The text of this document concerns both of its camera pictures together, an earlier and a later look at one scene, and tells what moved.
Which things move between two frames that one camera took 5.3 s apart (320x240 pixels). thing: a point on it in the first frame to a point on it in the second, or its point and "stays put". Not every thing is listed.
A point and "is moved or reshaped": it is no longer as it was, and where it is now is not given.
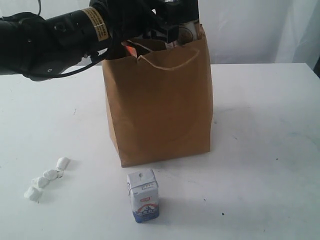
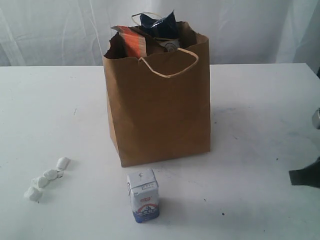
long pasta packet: [193, 26] is moved or reshaped
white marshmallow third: [40, 182] stays put
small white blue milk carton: [142, 185] stays put
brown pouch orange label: [137, 50] is moved or reshaped
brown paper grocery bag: [160, 102] stays put
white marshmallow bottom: [34, 194] stays put
